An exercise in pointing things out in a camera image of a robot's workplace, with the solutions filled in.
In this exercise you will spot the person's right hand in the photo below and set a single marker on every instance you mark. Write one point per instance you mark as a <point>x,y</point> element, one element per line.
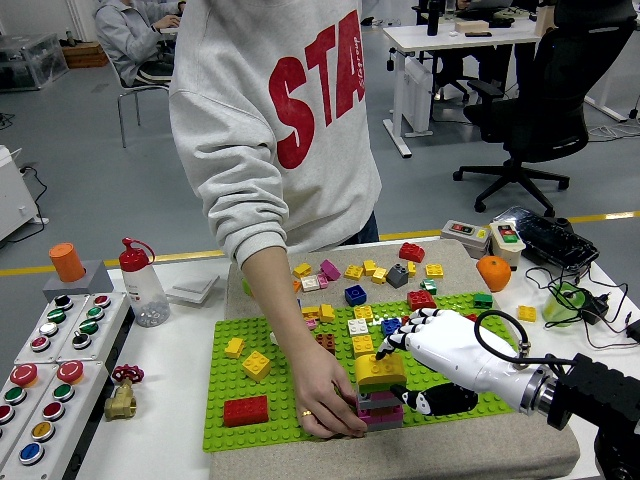
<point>320,390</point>

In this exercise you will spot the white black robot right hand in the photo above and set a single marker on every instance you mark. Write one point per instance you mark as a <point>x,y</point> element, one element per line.
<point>455,350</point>

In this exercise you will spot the yellow curved toy brick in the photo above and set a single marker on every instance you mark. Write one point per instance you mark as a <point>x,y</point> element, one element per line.
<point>380,370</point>

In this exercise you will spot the multicolour toy brick stack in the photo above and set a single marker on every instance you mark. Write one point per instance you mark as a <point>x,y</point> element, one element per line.
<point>385,417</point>

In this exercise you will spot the person's right forearm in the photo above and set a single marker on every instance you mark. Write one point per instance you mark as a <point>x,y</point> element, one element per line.
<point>285,305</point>

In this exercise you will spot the brown toy brick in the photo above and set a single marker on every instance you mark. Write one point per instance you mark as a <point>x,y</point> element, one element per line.
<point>326,342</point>

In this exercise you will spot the yellow square toy brick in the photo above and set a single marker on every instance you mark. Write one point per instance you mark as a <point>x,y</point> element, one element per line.
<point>256,366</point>
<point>362,345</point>

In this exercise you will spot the small pink toy brick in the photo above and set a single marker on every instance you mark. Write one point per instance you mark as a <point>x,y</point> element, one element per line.
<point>323,281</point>
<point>311,324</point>

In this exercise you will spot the green white toy brick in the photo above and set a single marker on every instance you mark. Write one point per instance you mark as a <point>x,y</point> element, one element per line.
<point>429,286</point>

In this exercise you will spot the white square toy brick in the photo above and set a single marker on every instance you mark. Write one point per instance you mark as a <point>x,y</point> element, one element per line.
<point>273,338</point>
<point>358,326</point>
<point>310,283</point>

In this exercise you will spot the large red toy brick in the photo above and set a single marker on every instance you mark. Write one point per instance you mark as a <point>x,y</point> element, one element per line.
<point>245,411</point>

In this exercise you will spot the green toy baseplate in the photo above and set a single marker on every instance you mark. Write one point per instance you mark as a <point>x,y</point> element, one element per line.
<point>230,380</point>

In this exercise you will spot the small yellow toy brick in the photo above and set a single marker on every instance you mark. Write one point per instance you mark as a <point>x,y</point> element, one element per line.
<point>234,347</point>
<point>411,269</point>

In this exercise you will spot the grey sloped toy brick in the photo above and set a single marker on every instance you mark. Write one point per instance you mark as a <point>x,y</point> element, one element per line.
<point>397,275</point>

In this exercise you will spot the blue toy brick with hole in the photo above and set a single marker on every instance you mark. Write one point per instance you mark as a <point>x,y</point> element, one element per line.
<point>356,295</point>

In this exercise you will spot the red sloped toy brick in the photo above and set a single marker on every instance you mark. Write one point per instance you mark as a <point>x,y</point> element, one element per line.
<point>412,252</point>

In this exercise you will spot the large lime toy brick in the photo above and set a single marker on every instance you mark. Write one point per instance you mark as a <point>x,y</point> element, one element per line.
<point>246,287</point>

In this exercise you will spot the orange fruit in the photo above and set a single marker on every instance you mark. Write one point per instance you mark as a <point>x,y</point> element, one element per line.
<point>494,274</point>

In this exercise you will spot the grey-brown foam mat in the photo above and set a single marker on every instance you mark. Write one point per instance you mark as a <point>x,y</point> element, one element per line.
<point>400,457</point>

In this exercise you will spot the green translucent cup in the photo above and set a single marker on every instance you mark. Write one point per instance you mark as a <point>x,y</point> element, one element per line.
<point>562,305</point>

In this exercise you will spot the black keyboard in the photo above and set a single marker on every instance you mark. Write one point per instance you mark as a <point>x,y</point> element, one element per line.
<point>550,240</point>

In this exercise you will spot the black power adapter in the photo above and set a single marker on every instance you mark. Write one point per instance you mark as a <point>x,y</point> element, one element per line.
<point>595,307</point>

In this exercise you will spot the brass valve red handwheel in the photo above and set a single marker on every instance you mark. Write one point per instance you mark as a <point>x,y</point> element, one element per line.
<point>120,400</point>

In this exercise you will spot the clear squeeze bottle red cap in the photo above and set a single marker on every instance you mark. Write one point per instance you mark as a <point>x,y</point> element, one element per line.
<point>142,290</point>

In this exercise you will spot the grey four-button control box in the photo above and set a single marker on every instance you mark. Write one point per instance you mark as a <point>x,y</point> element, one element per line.
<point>92,320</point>
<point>50,328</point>

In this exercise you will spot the grey block holder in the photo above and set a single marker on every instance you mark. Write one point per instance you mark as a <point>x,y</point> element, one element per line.
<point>95,282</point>

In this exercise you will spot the white computer tower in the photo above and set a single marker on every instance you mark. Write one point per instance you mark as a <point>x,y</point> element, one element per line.
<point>417,95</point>

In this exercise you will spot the grey mushroom-button control box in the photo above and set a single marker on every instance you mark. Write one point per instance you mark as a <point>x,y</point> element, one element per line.
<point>17,385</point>
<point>55,425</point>

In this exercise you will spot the black office chair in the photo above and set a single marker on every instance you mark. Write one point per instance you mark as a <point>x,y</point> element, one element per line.
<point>550,100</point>

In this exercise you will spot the orange cylinder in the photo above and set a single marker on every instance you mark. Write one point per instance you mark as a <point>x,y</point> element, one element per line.
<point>67,262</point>

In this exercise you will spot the seated person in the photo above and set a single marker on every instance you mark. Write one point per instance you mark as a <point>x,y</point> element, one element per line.
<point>495,62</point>
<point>120,35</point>

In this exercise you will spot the white desk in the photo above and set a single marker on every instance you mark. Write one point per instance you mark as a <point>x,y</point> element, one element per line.
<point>425,42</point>
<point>612,85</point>

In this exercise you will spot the black phone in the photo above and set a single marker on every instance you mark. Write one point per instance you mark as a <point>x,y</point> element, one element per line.
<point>478,34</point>

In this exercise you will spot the wooden box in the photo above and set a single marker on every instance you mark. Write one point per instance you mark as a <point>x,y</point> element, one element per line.
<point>471,26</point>

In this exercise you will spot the black bottle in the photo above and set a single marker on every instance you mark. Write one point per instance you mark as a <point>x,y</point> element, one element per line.
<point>435,17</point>

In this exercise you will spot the grey metal chair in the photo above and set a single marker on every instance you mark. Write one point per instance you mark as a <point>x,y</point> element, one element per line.
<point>135,91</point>

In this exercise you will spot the white cabinet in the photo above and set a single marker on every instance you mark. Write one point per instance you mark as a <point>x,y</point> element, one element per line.
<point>12,200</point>

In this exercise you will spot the wooden crate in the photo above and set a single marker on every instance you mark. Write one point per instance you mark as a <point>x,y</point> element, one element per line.
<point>85,55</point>

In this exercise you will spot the clear plastic storage box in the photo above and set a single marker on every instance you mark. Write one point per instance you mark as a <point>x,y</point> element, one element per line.
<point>30,62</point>

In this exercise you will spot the grey switch box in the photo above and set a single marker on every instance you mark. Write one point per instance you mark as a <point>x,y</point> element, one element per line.
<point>465,235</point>

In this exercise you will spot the cream switch box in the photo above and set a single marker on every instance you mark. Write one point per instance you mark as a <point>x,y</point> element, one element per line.
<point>506,240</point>

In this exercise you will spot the white wall switch plate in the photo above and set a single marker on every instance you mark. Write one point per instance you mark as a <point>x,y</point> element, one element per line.
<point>192,291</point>

